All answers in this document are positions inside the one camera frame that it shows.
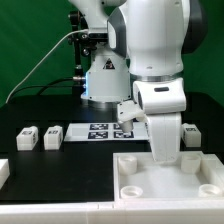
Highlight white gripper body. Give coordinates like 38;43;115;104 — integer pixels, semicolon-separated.
146;113;182;162

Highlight white square tabletop part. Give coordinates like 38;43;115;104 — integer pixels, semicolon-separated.
113;151;224;200

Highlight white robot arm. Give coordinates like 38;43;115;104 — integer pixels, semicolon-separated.
68;0;206;162

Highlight white fiducial marker plate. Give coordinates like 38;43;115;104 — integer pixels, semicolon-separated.
64;122;148;142

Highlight white front obstacle bar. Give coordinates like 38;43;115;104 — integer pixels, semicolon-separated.
0;200;224;224

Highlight white left obstacle bar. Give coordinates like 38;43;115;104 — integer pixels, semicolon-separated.
0;159;10;189

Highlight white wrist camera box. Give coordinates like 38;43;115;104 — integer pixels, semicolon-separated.
117;100;144;133

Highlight black camera stand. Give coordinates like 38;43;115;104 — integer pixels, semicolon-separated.
68;11;96;90

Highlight black cables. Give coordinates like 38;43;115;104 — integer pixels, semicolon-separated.
5;77;86;101

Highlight white cable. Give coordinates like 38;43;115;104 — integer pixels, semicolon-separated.
5;29;90;104

